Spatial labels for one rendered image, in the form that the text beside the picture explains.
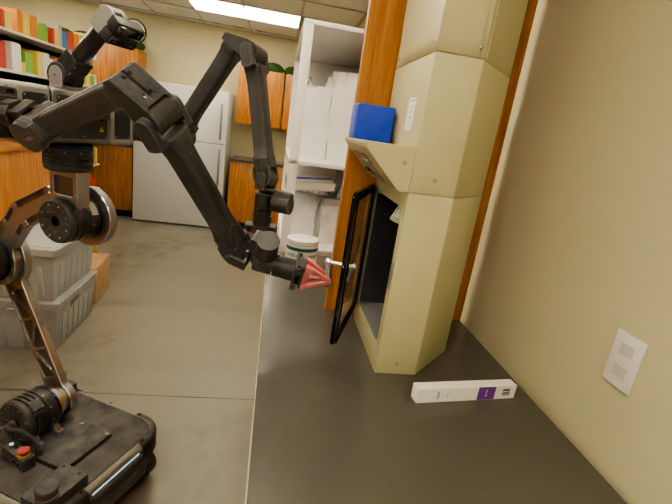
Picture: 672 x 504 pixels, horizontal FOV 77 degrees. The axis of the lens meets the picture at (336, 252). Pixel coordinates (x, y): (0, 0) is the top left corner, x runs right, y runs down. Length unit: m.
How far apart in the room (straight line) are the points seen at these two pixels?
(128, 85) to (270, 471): 0.74
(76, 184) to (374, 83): 0.95
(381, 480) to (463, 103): 0.78
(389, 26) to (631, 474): 1.21
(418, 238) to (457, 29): 0.45
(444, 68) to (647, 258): 0.56
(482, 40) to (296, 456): 0.92
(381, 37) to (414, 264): 0.67
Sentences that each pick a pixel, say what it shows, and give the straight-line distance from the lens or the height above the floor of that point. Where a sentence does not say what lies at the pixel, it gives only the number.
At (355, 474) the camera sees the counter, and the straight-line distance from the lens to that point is 0.86.
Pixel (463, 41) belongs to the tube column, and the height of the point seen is 1.74.
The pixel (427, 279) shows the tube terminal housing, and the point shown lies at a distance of 1.06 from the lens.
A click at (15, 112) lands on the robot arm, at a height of 1.46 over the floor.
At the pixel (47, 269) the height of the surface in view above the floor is 0.53.
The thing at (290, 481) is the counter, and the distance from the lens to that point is 0.82.
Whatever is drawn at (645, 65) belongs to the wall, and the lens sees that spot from 1.16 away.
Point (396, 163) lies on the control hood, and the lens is 0.97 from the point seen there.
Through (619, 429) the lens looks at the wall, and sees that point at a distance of 1.09.
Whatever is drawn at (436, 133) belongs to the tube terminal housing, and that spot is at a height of 1.55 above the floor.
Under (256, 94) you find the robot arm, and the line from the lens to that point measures 1.42.
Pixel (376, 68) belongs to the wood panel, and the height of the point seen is 1.71.
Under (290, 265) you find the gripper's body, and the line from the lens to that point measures 1.08.
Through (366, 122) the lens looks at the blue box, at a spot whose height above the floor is 1.55.
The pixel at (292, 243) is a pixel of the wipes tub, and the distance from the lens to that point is 1.68.
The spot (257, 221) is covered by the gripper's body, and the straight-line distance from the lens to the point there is 1.40.
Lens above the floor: 1.52
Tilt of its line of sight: 16 degrees down
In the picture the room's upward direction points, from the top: 8 degrees clockwise
